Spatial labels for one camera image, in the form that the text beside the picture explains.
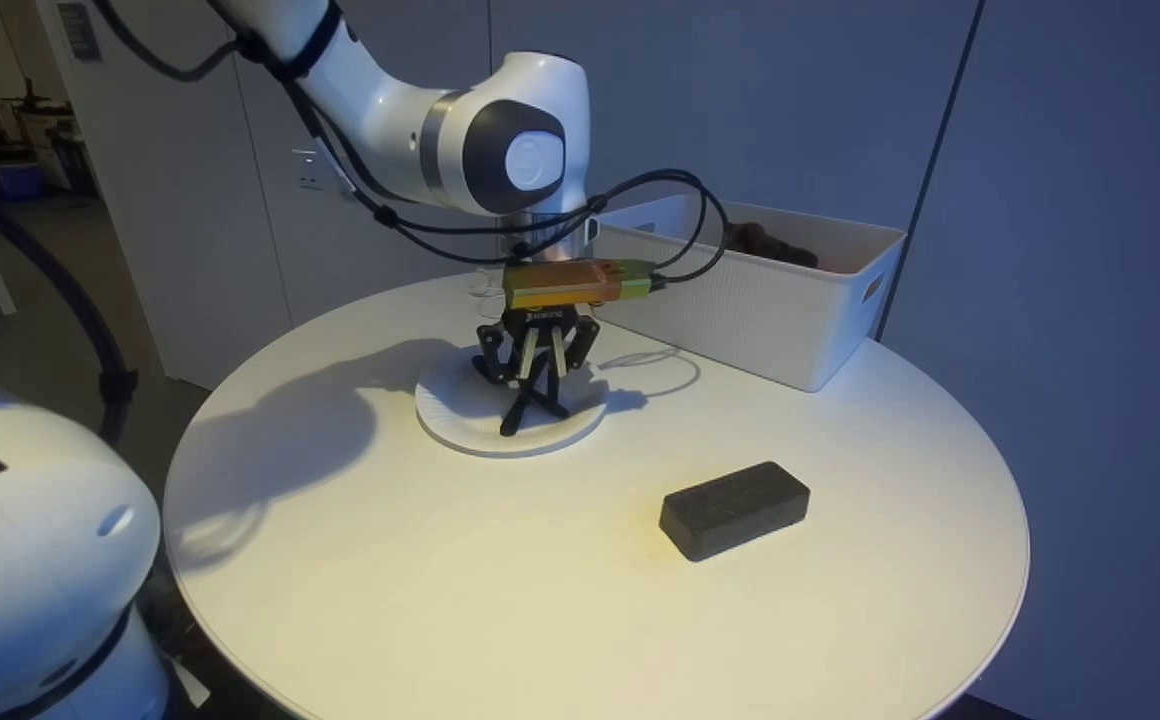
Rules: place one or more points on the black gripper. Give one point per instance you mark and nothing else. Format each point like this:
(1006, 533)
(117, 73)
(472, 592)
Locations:
(551, 325)

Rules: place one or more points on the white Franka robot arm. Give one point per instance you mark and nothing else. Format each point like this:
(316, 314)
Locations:
(381, 102)

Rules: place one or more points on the black knife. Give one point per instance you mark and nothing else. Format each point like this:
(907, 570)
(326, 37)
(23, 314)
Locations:
(518, 416)

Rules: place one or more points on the white round plate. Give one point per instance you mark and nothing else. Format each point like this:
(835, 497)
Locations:
(464, 416)

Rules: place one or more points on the white plastic storage box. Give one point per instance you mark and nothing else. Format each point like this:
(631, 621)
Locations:
(765, 314)

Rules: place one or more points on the black rectangular block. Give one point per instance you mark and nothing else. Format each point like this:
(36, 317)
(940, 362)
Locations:
(732, 509)

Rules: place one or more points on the brown object in box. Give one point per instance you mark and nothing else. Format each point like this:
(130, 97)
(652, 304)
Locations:
(770, 246)

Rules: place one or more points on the yellow wrist camera box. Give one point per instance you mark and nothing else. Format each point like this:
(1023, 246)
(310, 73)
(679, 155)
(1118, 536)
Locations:
(565, 280)

